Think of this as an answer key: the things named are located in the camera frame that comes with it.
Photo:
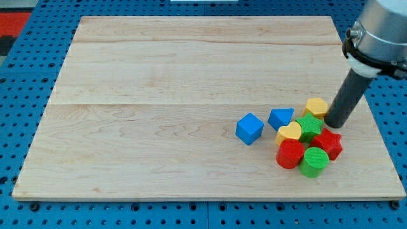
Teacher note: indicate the red star block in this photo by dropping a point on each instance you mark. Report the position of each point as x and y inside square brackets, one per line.
[328, 141]

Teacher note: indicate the yellow hexagon block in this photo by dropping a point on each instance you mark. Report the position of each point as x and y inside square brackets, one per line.
[317, 107]

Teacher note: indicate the light wooden board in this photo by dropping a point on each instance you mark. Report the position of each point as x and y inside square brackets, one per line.
[145, 109]

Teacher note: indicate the blue triangle block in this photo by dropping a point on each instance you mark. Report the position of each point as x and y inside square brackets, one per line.
[280, 117]

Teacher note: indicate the blue cube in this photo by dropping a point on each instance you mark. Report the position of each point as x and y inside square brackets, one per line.
[249, 128]

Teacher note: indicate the green cylinder block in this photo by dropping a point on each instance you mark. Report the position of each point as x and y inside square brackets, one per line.
[313, 163]

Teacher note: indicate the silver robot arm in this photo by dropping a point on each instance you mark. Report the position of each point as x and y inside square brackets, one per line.
[376, 43]

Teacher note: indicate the yellow heart block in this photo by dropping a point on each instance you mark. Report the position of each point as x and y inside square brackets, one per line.
[291, 131]

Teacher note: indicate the green star block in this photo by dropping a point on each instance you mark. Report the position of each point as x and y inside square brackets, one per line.
[310, 127]

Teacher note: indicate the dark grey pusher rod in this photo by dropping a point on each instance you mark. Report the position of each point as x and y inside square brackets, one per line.
[347, 98]

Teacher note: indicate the red cylinder block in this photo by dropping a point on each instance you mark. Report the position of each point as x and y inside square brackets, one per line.
[290, 153]

